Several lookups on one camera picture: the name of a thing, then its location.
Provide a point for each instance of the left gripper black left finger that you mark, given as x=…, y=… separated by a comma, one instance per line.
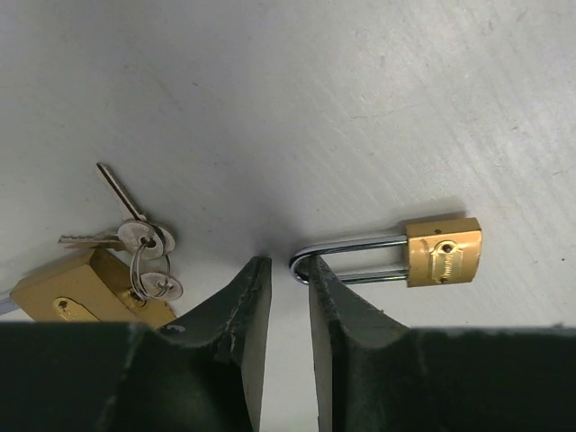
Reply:
x=201, y=372

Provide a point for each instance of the silver key set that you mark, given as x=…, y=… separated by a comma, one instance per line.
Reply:
x=149, y=244

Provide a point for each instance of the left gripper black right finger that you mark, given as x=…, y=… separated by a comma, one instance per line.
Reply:
x=375, y=374

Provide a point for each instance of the large brass padlock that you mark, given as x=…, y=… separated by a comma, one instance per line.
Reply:
x=93, y=286

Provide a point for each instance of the small brass padlock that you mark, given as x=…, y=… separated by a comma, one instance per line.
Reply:
x=433, y=253

